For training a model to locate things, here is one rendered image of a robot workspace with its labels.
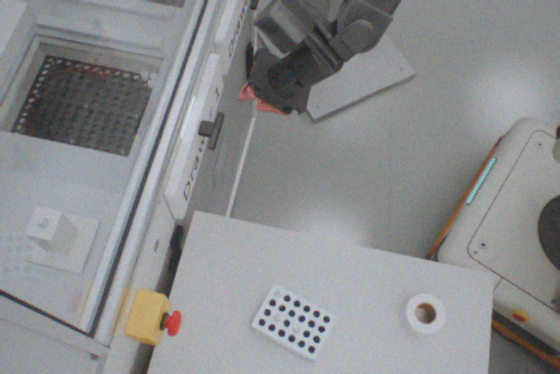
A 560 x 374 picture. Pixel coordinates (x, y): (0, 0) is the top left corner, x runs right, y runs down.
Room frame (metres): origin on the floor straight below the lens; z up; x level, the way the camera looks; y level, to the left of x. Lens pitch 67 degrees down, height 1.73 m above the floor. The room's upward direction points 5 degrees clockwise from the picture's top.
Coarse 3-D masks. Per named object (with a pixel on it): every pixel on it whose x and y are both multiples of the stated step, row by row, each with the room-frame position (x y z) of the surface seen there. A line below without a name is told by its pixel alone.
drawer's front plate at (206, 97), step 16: (208, 64) 0.57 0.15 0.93; (208, 80) 0.54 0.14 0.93; (208, 96) 0.52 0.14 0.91; (192, 112) 0.47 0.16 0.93; (208, 112) 0.51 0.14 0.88; (192, 128) 0.44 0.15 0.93; (192, 144) 0.42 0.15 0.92; (176, 160) 0.38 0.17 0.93; (192, 160) 0.40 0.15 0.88; (176, 176) 0.35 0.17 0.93; (176, 192) 0.32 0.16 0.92; (176, 208) 0.31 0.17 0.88
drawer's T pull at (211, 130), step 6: (222, 114) 0.48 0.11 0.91; (216, 120) 0.47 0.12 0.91; (222, 120) 0.47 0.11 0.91; (204, 126) 0.46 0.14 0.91; (210, 126) 0.46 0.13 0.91; (216, 126) 0.46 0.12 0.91; (198, 132) 0.44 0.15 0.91; (204, 132) 0.44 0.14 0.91; (210, 132) 0.45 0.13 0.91; (216, 132) 0.45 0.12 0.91; (210, 138) 0.43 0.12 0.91; (216, 138) 0.44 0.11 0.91; (210, 144) 0.42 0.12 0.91
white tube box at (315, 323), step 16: (272, 288) 0.21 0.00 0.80; (272, 304) 0.19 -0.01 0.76; (288, 304) 0.19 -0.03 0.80; (304, 304) 0.19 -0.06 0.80; (256, 320) 0.15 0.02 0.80; (272, 320) 0.16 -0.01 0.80; (288, 320) 0.16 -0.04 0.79; (304, 320) 0.16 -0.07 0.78; (320, 320) 0.16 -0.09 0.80; (272, 336) 0.13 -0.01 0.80; (288, 336) 0.13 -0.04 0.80; (304, 336) 0.14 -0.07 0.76; (320, 336) 0.14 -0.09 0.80; (304, 352) 0.11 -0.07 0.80
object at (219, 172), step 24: (240, 48) 0.85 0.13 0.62; (240, 72) 0.84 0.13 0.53; (240, 120) 0.81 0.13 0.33; (216, 144) 0.60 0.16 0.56; (240, 144) 0.80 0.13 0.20; (216, 168) 0.57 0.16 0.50; (240, 168) 0.76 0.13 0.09; (192, 192) 0.43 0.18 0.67; (216, 192) 0.55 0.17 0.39; (192, 216) 0.40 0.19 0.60; (168, 264) 0.26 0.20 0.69; (168, 288) 0.23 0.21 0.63; (144, 360) 0.08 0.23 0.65
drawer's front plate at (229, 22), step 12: (228, 0) 0.72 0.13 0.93; (240, 0) 0.75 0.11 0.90; (228, 12) 0.70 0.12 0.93; (240, 12) 0.75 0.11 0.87; (228, 24) 0.67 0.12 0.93; (240, 24) 0.74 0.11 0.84; (216, 36) 0.64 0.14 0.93; (228, 36) 0.66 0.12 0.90; (216, 48) 0.63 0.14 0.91; (228, 48) 0.65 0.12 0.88; (228, 60) 0.65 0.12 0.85
